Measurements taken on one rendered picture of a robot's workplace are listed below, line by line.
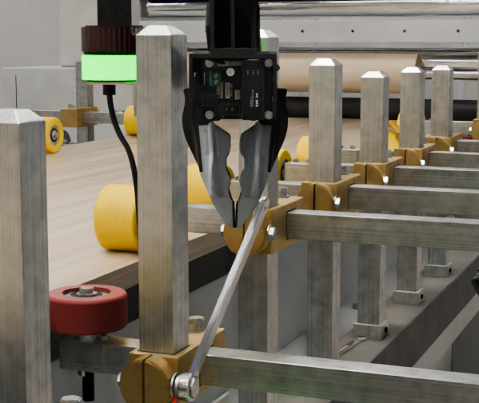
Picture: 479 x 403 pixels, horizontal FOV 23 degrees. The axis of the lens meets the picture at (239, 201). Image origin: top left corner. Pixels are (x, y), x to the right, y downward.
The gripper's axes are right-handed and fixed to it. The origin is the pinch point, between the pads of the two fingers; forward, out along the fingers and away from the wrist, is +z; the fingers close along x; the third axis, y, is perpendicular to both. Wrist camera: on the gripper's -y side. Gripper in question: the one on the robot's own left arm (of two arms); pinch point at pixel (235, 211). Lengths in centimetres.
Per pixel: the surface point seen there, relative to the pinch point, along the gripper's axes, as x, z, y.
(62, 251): -21.9, 10.6, -37.6
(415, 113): 28, -2, -97
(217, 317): -1.6, 10.0, -2.2
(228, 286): -0.7, 7.3, -2.8
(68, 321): -16.3, 12.0, -8.4
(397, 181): 23, 7, -77
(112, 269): -14.5, 10.6, -26.5
